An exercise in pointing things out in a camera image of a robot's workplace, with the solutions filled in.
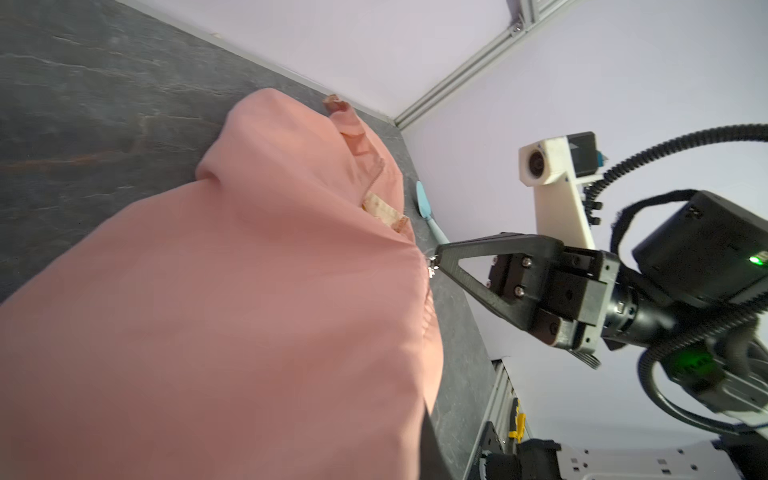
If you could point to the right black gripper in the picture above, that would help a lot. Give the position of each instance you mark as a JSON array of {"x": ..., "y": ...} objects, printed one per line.
[{"x": 559, "y": 296}]

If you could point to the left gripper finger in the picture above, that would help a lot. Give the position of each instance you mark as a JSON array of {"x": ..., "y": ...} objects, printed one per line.
[{"x": 432, "y": 465}]

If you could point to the pink zip jacket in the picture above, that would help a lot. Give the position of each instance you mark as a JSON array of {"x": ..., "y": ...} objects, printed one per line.
[{"x": 272, "y": 319}]

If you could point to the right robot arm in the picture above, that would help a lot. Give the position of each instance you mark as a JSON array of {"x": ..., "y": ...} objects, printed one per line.
[{"x": 684, "y": 278}]

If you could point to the teal plastic trowel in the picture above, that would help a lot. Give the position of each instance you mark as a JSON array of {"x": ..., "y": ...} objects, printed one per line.
[{"x": 426, "y": 213}]

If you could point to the yellow-handled pliers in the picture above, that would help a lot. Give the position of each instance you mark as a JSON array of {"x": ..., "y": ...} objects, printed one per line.
[{"x": 517, "y": 422}]

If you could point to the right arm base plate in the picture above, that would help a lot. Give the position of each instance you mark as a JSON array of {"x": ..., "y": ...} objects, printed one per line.
[{"x": 532, "y": 460}]

